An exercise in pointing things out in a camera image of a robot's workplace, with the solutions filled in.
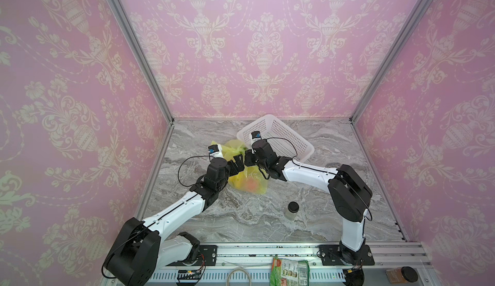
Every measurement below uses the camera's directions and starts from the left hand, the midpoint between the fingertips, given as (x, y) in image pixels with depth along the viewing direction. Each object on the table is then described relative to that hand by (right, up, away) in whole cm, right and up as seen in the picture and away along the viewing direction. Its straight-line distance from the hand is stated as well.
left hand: (237, 159), depth 84 cm
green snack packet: (+20, -40, -14) cm, 47 cm away
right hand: (+3, +3, +5) cm, 7 cm away
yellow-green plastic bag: (+6, -9, 0) cm, 11 cm away
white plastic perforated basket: (+23, +7, +10) cm, 26 cm away
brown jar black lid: (+56, -36, -21) cm, 69 cm away
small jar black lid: (+22, -21, -6) cm, 31 cm away
